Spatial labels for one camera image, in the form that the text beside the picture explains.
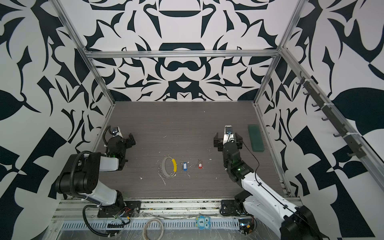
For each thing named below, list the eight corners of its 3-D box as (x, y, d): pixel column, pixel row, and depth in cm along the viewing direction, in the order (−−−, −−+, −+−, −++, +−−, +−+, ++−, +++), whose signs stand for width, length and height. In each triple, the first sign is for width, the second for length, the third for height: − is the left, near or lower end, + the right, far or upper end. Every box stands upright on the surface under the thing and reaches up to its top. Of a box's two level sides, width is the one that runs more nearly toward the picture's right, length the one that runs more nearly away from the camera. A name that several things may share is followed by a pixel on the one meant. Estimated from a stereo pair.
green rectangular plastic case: (251, 151, 98) (253, 148, 95) (248, 126, 110) (249, 124, 107) (263, 152, 97) (265, 149, 95) (257, 127, 110) (259, 124, 107)
